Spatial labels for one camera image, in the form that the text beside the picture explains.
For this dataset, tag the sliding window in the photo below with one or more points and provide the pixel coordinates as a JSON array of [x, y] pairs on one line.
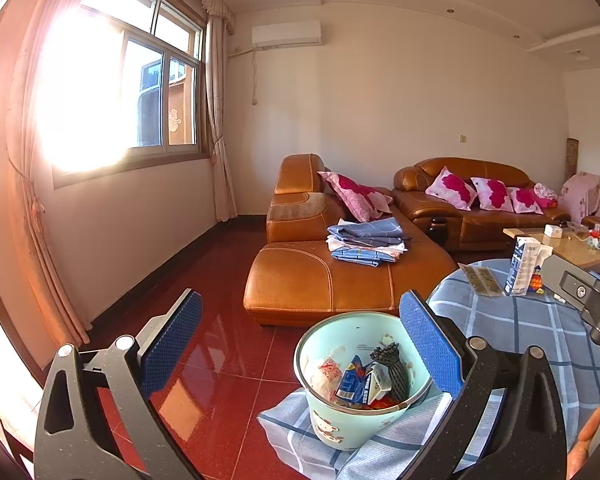
[[145, 85]]

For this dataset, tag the folded blue checked sheet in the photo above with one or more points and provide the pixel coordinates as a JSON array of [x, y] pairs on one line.
[[367, 232]]

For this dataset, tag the white air conditioner pipe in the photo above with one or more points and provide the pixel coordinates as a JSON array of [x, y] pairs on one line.
[[254, 80]]

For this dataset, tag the white air conditioner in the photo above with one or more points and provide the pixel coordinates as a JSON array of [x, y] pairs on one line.
[[286, 35]]

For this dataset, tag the wooden glass-top coffee table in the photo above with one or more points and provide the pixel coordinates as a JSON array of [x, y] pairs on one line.
[[575, 250]]

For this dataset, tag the white tissue box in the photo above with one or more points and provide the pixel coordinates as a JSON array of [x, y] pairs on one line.
[[552, 230]]

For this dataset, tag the light blue cartoon print bin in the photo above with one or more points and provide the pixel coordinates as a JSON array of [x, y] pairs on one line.
[[340, 425]]

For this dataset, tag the rolled bamboo mat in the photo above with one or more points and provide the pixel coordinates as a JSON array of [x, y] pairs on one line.
[[571, 160]]

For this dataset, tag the tall white carton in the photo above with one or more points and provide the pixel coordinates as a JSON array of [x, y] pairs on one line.
[[522, 272]]

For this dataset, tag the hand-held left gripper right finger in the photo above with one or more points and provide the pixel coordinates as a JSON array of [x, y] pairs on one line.
[[430, 340]]

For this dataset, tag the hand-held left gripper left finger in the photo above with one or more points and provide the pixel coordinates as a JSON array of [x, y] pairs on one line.
[[172, 340]]

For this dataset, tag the beige curtain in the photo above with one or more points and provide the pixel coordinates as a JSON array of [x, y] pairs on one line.
[[220, 135], [30, 210]]

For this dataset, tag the pink floral cloth cover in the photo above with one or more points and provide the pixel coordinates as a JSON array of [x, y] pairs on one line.
[[585, 195]]

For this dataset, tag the dark ceramic jar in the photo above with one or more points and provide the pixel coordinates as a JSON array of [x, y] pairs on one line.
[[437, 227]]

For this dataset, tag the pink floral pillow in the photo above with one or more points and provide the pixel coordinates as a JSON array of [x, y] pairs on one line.
[[522, 200], [492, 192], [357, 195], [450, 187]]

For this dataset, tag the red plastic bag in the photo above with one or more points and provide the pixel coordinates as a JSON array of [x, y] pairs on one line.
[[380, 403]]

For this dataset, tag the crushed blue white carton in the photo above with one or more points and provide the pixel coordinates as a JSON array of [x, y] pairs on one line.
[[355, 382]]

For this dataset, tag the brown leather three-seat sofa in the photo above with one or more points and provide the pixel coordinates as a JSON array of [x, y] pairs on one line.
[[480, 225]]

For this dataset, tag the person's right hand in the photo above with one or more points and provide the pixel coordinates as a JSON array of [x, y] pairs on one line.
[[590, 445]]

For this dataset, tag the brown leather chaise sofa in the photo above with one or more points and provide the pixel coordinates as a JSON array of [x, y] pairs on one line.
[[300, 280]]

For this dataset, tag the blue milk carton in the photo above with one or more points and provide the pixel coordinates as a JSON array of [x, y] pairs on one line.
[[536, 282]]

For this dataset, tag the clear bag with red print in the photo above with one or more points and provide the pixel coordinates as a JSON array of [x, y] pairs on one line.
[[325, 375]]

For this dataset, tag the black foam net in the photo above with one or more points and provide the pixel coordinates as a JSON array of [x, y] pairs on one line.
[[392, 367]]

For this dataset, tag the blue grey checked tablecloth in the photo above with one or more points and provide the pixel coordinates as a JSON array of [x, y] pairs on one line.
[[510, 325]]

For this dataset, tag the window paper cutout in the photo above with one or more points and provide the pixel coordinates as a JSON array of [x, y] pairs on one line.
[[172, 120]]

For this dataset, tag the pink blanket bundle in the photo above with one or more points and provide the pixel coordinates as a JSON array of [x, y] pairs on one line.
[[545, 195]]

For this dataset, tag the red lidded jar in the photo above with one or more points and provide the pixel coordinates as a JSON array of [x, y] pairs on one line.
[[594, 234]]

